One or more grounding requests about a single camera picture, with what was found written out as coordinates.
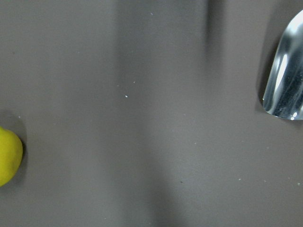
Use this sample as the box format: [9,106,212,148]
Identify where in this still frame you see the yellow lemon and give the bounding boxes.
[0,127,23,186]

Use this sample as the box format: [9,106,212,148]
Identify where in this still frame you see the metal scoop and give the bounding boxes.
[262,11,303,121]

